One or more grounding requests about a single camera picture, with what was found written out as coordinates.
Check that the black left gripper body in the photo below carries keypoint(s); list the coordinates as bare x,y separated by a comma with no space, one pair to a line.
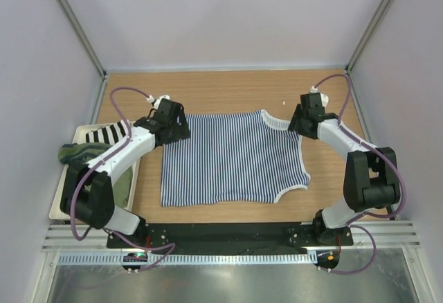
178,131

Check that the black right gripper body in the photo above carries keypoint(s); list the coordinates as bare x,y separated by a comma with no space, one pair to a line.
308,134

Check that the blue white striped tank top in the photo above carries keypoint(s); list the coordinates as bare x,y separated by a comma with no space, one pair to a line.
250,157

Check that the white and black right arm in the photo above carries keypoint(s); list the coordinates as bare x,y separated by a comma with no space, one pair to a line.
369,182

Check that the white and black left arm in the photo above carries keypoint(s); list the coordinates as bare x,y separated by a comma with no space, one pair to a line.
124,224

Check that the black white striped tank top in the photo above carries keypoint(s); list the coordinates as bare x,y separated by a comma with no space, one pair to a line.
108,134

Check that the white plastic tray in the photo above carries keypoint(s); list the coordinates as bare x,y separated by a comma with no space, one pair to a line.
113,179

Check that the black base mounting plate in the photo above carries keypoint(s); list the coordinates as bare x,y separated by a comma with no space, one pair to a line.
232,239

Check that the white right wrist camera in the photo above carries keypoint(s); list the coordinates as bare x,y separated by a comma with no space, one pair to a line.
323,97

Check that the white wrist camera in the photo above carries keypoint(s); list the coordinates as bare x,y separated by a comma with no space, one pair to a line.
323,97
155,102

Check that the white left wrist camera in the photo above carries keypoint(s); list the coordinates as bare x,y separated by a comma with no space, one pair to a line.
155,102

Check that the white slotted cable duct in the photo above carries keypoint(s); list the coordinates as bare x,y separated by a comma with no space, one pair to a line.
138,259

